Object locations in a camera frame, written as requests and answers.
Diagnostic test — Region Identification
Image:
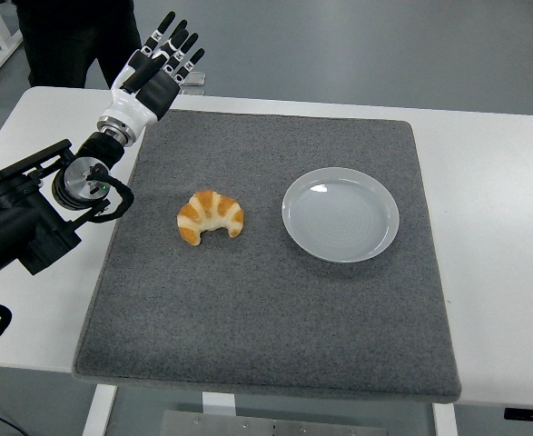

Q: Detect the grey metal plate with screws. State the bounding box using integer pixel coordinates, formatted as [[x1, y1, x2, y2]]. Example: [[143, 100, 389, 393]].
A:
[[159, 410, 388, 436]]

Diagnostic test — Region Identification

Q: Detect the golden croissant bread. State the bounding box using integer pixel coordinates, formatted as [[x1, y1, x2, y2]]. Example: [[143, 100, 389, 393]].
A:
[[177, 189, 245, 247]]

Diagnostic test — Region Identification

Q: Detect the person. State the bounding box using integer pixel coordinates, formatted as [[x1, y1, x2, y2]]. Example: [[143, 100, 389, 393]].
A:
[[15, 0, 143, 90]]

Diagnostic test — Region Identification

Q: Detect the small metal floor socket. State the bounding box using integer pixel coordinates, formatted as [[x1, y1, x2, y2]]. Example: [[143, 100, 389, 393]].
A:
[[182, 72, 208, 96]]

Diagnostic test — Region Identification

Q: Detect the round grey plate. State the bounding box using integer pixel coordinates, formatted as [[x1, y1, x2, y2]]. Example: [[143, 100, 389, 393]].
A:
[[281, 166, 401, 263]]

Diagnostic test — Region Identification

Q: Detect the white table leg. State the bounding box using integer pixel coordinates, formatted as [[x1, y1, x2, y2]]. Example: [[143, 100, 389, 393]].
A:
[[82, 383, 120, 436], [431, 401, 459, 436], [201, 391, 236, 417]]

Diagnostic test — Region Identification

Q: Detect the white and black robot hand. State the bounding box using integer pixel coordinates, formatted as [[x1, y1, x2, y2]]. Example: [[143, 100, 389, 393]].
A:
[[104, 12, 206, 133]]

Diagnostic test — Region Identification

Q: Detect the grey felt mat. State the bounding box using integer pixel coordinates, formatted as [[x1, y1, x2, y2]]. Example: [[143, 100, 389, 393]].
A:
[[71, 107, 462, 404]]

